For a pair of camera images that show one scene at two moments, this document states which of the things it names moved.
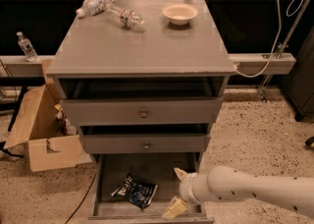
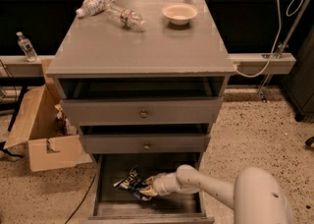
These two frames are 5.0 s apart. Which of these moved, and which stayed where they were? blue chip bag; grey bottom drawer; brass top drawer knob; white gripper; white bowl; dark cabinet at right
Moved: white gripper; blue chip bag
Stayed: brass top drawer knob; white bowl; dark cabinet at right; grey bottom drawer
